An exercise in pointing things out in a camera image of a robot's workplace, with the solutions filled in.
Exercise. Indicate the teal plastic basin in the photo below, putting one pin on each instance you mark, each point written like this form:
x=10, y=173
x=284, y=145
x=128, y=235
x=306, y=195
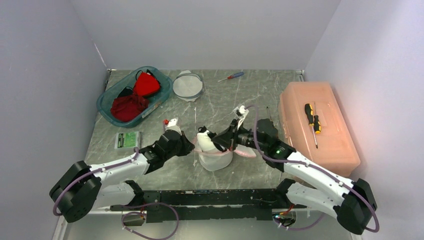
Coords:
x=104, y=102

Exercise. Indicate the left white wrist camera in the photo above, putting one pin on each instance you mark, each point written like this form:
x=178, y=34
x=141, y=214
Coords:
x=172, y=124

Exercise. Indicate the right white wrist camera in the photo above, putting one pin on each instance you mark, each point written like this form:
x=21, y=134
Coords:
x=241, y=113

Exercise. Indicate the dark red bra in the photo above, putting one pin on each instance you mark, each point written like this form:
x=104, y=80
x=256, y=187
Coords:
x=127, y=108

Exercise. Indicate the green labelled small box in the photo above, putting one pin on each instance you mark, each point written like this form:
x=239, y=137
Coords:
x=127, y=140

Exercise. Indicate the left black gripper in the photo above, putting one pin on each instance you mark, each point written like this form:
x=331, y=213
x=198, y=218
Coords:
x=187, y=146

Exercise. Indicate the pink-trimmed white mesh laundry bag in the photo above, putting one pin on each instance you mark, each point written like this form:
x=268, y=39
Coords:
x=213, y=161

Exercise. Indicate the red-blue small screwdriver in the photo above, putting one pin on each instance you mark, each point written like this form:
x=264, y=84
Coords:
x=233, y=76

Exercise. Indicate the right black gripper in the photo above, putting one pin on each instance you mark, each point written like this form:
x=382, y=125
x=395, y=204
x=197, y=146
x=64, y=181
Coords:
x=228, y=137

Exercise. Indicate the aluminium rail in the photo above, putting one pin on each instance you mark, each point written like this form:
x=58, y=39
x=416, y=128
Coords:
x=82, y=224

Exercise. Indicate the white bra with black straps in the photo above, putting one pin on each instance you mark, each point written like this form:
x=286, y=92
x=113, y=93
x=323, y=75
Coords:
x=205, y=144

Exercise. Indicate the black base frame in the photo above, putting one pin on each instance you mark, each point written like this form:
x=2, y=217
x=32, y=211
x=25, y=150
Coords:
x=227, y=204

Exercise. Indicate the blue-trimmed white mesh laundry bag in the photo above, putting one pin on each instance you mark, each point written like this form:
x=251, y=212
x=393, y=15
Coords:
x=188, y=86

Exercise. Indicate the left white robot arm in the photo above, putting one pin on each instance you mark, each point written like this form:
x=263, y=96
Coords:
x=85, y=187

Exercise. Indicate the orange translucent plastic box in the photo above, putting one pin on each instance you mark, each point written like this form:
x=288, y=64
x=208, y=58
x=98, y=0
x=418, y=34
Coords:
x=336, y=151

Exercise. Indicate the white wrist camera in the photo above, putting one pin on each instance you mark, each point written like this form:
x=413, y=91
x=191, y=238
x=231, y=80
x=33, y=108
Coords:
x=172, y=124
x=241, y=113

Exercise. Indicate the large yellow-black screwdriver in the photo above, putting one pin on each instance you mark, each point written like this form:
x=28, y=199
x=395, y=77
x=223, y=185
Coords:
x=309, y=114

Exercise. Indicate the medium yellow-black screwdriver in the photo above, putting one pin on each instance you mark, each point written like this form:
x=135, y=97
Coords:
x=316, y=128

